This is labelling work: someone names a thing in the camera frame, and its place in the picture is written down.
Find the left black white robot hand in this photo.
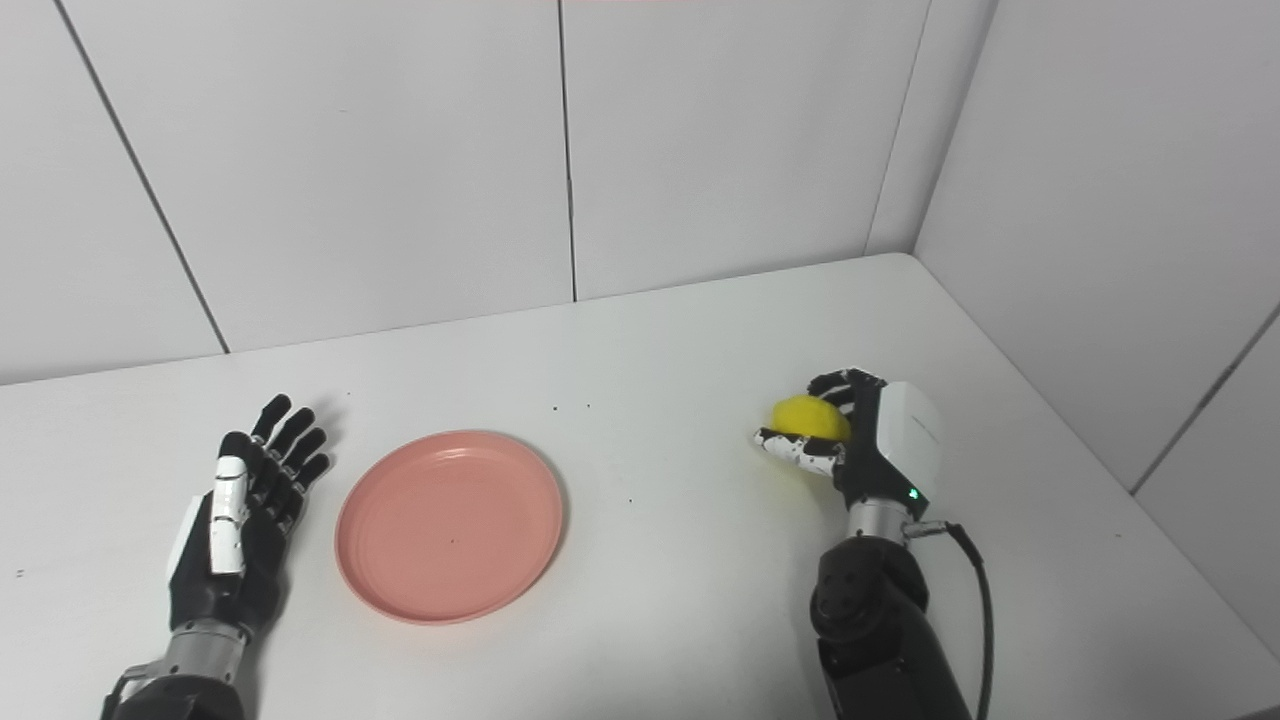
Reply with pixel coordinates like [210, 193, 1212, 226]
[167, 394, 332, 642]

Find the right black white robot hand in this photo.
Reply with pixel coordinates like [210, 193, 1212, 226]
[753, 368, 945, 517]

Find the yellow lemon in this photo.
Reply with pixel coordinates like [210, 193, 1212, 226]
[769, 395, 854, 444]

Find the pink round plate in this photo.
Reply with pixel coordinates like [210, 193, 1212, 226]
[334, 430, 566, 627]

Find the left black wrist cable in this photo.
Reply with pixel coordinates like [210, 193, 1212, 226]
[100, 664, 167, 720]

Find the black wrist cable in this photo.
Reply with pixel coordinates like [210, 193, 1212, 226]
[100, 664, 167, 720]
[905, 519, 997, 720]

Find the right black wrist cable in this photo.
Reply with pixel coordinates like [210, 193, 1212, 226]
[905, 519, 997, 720]

